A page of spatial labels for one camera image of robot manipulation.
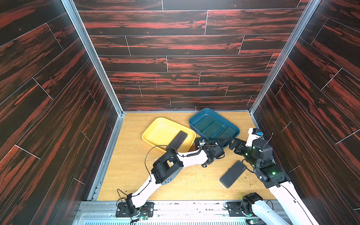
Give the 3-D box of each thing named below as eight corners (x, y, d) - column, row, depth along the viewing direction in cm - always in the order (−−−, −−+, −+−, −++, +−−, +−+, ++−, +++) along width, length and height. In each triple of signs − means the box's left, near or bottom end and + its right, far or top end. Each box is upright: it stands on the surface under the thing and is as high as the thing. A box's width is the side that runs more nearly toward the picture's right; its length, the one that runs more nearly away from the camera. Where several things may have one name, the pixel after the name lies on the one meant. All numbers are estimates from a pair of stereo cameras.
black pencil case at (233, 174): (228, 190, 82) (229, 188, 80) (218, 180, 86) (219, 178, 84) (246, 169, 90) (248, 167, 88) (236, 161, 94) (237, 159, 92)
